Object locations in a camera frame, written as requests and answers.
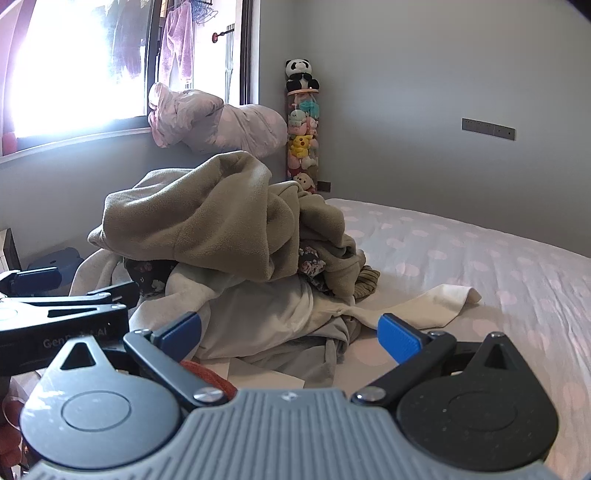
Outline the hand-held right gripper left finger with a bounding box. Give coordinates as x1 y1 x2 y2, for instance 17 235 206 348
44 311 239 409

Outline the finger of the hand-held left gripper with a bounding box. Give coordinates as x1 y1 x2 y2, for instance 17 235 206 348
0 267 61 297
0 281 140 331

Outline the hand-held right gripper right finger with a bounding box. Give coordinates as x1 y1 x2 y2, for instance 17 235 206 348
351 313 539 408

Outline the grey-beige fleece zip hoodie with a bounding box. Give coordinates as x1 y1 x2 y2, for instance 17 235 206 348
88 150 370 306

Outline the blue stool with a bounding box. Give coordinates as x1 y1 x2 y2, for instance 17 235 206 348
27 248 86 297

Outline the white wooden furniture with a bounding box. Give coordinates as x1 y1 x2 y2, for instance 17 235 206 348
0 228 22 274

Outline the dark floral garment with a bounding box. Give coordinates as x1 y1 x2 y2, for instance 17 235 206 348
124 246 333 301

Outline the red fleece cloth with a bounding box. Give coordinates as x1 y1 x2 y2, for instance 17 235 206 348
179 360 237 403

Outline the cream white garment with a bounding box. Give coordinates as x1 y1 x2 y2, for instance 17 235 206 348
69 253 483 333

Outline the olive striped garment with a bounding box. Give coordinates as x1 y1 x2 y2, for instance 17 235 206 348
355 265 382 302

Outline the pink polka dot bed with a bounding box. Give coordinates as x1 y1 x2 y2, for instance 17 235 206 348
222 198 591 480

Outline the pink pillow on sill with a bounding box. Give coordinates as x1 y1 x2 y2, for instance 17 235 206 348
148 82 290 156

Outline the window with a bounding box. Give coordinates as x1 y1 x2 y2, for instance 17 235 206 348
0 0 256 155

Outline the clear tube of plush toys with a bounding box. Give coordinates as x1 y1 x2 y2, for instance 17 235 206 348
286 90 321 195

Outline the hanging dark garment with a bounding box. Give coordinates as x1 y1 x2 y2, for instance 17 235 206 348
110 0 145 78

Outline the hanging purple garment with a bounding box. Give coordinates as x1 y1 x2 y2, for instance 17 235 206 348
159 1 195 91

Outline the panda plush toy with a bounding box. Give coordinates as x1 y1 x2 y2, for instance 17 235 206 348
284 58 320 93

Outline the grey wall switch panel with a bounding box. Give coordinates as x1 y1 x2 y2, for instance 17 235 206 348
462 117 517 142

